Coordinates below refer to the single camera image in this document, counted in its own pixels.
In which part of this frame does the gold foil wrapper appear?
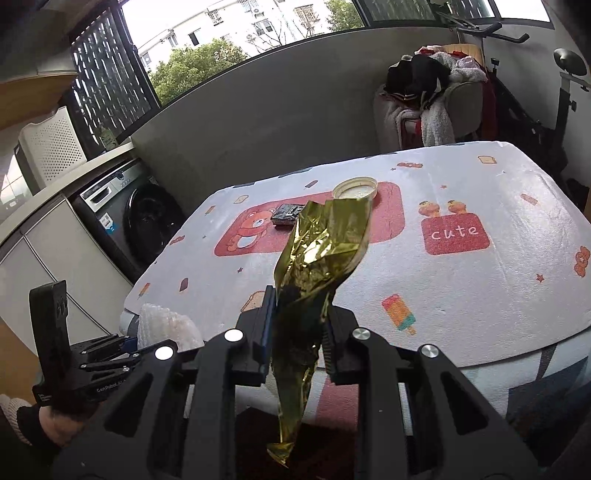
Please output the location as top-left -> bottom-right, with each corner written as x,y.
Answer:
267,198 -> 373,466

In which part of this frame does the white bubble wrap piece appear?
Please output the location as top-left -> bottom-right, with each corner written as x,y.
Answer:
137,303 -> 204,352

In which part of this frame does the cream plastic lid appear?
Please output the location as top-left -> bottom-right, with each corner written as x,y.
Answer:
332,177 -> 378,200

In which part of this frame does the person's left hand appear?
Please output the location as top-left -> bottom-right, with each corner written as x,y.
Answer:
38,404 -> 98,447

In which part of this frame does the small black wrapped packet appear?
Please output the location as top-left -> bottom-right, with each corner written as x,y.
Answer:
270,204 -> 304,227

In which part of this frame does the white cabinet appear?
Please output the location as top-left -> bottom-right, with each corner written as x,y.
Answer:
1,195 -> 131,351

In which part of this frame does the white cartoon print mat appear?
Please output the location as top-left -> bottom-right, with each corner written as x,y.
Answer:
124,142 -> 590,371

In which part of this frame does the dark grey washing machine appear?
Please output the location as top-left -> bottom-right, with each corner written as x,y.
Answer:
69,159 -> 186,283

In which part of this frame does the white perforated laundry basket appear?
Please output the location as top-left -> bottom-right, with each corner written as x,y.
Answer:
14,106 -> 87,195

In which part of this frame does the chair piled with clothes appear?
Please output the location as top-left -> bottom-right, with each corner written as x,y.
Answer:
373,44 -> 498,153

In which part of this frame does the black exercise bike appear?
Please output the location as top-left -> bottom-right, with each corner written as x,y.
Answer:
434,8 -> 591,186

